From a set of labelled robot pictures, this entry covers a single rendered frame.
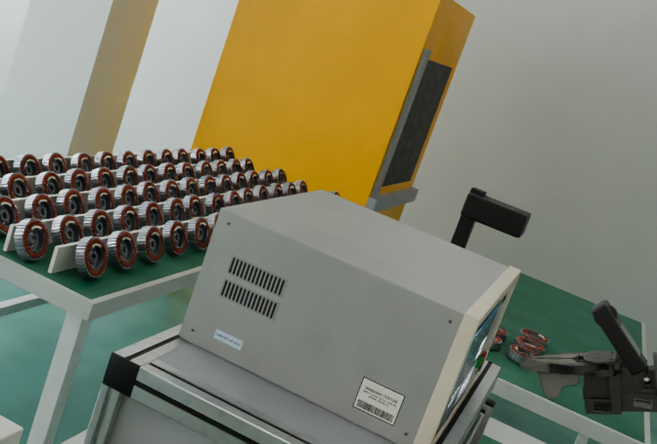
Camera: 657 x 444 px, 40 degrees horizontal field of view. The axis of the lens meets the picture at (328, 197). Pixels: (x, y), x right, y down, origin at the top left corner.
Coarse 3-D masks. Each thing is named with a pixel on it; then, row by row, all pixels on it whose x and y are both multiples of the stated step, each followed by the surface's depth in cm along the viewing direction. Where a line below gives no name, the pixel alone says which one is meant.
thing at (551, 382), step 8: (528, 360) 141; (536, 360) 140; (544, 360) 140; (552, 360) 140; (560, 360) 139; (568, 360) 139; (520, 368) 142; (528, 368) 141; (536, 368) 140; (544, 368) 139; (544, 376) 139; (552, 376) 139; (560, 376) 138; (568, 376) 138; (576, 376) 138; (544, 384) 140; (552, 384) 139; (560, 384) 139; (568, 384) 138; (544, 392) 140; (552, 392) 139
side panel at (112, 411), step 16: (112, 400) 118; (128, 400) 118; (96, 416) 119; (112, 416) 118; (128, 416) 119; (144, 416) 118; (160, 416) 117; (96, 432) 120; (112, 432) 120; (128, 432) 119; (144, 432) 118; (160, 432) 117; (176, 432) 116; (192, 432) 116
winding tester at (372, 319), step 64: (320, 192) 163; (256, 256) 125; (320, 256) 122; (384, 256) 132; (448, 256) 147; (192, 320) 129; (256, 320) 125; (320, 320) 122; (384, 320) 119; (448, 320) 117; (320, 384) 123; (384, 384) 120; (448, 384) 117
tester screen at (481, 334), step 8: (496, 312) 140; (488, 320) 130; (480, 328) 122; (488, 328) 137; (480, 336) 129; (472, 344) 121; (480, 344) 135; (472, 352) 127; (464, 368) 124; (464, 376) 130; (456, 384) 121; (448, 408) 124
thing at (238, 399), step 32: (128, 352) 119; (160, 352) 123; (192, 352) 126; (128, 384) 117; (160, 384) 115; (192, 384) 117; (224, 384) 120; (256, 384) 123; (480, 384) 155; (192, 416) 114; (224, 416) 113; (256, 416) 114; (288, 416) 117; (320, 416) 121
